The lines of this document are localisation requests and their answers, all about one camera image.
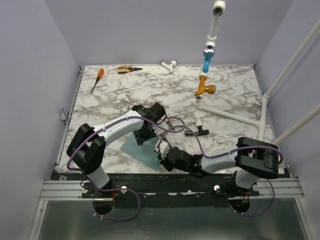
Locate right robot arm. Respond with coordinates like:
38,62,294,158
154,137,283,196

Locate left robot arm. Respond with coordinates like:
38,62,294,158
66,102,166,198

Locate small white pipe elbow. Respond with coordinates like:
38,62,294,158
192,115,203,127

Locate black metal T bar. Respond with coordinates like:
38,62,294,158
161,120,173,150

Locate black pipe tee fitting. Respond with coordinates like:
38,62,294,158
184,125,210,137

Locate white pipe tee fitting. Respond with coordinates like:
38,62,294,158
160,60,177,74

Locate orange brass tap valve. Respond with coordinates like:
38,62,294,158
194,75,216,97

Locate blue tap valve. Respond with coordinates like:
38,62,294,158
202,45,216,74

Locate white PVC pipe assembly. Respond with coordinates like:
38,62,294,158
194,0,320,141

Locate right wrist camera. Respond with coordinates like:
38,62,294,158
154,140,170,154

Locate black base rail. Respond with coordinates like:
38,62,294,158
51,172,259,211

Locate yellow handled pliers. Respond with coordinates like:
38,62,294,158
117,66,143,75

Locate orange handled screwdriver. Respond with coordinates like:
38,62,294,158
90,68,105,94

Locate metal wall hook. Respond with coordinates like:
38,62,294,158
59,108,70,122

